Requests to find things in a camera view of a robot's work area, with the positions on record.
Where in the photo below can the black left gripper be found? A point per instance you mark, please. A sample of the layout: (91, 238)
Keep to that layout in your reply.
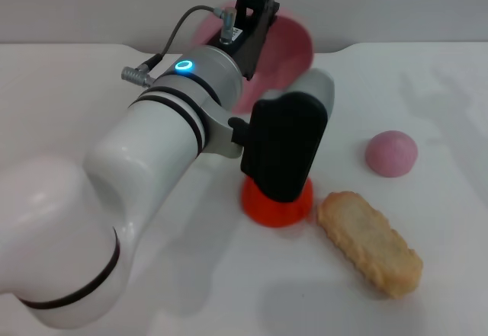
(248, 46)

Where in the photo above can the long golden bread loaf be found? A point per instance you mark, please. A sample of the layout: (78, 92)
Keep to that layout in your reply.
(368, 242)

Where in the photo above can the pink plastic bowl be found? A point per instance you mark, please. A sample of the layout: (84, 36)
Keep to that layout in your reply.
(282, 54)

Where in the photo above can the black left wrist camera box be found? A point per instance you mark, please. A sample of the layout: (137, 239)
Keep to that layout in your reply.
(286, 141)

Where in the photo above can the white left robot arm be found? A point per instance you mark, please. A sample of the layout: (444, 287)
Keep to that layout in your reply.
(126, 168)

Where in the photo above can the orange toy fruit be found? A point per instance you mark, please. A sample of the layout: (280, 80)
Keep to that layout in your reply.
(282, 212)

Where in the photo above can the pink round bun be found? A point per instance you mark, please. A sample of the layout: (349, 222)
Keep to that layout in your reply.
(390, 154)

